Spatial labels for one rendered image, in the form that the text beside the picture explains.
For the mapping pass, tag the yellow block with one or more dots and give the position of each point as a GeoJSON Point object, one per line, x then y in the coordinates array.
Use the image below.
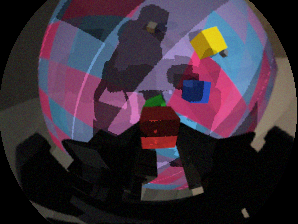
{"type": "Point", "coordinates": [208, 43]}

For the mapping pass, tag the red block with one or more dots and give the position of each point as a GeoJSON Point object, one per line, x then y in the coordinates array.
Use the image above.
{"type": "Point", "coordinates": [159, 127]}

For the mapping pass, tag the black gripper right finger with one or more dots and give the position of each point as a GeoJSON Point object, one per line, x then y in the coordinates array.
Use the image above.
{"type": "Point", "coordinates": [201, 154]}

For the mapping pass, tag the blue block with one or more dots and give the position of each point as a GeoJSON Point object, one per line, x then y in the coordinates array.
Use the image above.
{"type": "Point", "coordinates": [196, 91]}

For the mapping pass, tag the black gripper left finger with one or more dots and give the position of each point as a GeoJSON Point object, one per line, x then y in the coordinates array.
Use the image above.
{"type": "Point", "coordinates": [118, 157]}

